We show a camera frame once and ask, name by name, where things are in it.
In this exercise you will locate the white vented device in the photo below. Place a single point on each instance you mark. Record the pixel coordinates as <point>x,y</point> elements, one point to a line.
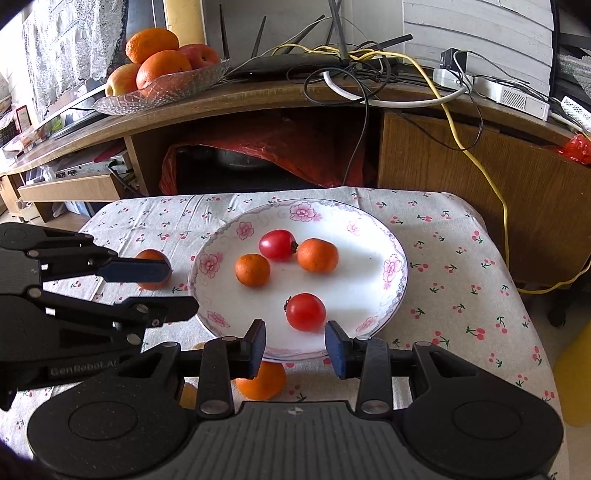
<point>577,113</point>

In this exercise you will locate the small tangerine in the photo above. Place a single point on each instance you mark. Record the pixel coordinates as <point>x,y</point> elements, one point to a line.
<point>252,270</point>
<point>150,255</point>
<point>261,384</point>
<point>317,255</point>

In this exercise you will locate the wooden cabinet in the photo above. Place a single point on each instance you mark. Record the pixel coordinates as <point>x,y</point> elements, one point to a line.
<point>531,184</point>

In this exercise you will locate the red apple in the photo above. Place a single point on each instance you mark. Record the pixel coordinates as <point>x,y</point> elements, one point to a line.
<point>203,55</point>

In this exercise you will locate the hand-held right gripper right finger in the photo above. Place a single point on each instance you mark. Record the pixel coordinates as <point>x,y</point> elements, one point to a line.
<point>336,351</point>

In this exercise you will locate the white power strip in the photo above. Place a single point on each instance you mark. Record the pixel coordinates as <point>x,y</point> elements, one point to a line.
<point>450,78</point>

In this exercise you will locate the red tomato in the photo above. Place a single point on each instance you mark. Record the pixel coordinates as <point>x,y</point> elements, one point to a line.
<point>305,312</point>
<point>278,245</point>

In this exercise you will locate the white floral plate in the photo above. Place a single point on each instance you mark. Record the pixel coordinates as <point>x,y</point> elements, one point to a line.
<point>360,277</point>

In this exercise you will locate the white slatted board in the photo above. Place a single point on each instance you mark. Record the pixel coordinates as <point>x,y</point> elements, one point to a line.
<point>485,27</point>

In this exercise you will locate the glass fruit bowl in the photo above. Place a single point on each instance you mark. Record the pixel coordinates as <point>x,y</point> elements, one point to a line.
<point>184,85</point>

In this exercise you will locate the cherry print tablecloth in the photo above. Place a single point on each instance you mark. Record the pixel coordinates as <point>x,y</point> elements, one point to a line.
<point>461,286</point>

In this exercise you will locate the wooden drawer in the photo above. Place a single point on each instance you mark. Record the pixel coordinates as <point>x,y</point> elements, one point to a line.
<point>69,187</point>

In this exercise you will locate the red wrapper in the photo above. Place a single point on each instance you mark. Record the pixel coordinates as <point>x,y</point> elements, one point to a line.
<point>577,150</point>

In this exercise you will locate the large orange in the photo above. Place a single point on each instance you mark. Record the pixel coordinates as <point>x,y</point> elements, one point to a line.
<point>161,69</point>
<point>150,44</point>

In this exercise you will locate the white modem box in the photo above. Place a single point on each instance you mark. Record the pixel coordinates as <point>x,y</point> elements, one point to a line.
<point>512,97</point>

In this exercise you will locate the black router with antennas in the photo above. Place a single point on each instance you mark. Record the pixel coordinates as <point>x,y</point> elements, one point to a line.
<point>286,62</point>

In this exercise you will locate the white lace cloth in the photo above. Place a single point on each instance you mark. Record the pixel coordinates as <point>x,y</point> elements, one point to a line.
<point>69,46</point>

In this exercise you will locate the black power adapter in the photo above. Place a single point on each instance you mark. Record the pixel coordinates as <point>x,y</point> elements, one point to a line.
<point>453,59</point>

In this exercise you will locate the red plastic bag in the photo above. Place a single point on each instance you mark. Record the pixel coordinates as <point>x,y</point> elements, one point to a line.
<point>300,152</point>

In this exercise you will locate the yellow-red apple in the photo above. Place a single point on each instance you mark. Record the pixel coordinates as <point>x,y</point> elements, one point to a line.
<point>122,78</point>

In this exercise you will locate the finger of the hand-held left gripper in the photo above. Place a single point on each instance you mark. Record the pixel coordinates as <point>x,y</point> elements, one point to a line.
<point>138,271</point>
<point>171,308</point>

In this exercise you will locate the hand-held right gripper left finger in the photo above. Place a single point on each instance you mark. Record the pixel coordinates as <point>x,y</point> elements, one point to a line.
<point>256,348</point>

